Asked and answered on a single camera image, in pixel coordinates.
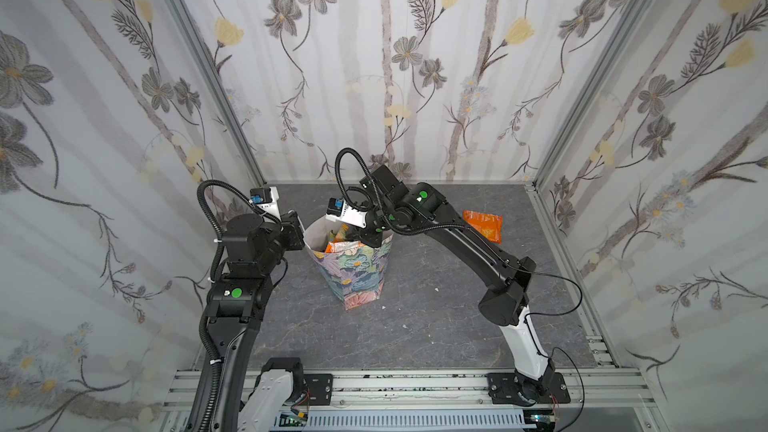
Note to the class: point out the orange mango candy bag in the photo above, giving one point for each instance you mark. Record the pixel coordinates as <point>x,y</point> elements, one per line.
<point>343,239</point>

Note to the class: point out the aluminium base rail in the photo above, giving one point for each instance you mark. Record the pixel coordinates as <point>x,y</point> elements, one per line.
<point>607,397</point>

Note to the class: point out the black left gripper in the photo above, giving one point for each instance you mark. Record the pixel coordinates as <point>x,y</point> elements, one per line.
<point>289,224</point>

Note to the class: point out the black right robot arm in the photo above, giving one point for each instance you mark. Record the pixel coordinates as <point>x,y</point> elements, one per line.
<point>381,203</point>

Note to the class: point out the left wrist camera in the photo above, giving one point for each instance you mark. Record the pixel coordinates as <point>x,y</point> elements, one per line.
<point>264,200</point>

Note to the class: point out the small orange snack packet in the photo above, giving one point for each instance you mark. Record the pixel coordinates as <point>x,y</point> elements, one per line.
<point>489,225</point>

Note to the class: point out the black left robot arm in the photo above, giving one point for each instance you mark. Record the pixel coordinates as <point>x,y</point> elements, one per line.
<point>252,238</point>

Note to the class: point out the floral white paper bag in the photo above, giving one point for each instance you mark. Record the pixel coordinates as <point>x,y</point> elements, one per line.
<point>356,276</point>

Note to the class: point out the white vented cable duct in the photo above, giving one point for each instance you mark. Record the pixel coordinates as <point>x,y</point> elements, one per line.
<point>406,420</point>

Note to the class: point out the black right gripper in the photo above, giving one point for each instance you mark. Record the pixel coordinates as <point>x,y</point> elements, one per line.
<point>371,234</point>

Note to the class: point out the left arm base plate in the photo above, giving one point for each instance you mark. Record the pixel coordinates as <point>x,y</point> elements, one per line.
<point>318,389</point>

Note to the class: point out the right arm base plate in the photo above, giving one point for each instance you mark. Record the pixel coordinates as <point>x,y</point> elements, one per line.
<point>517,389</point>

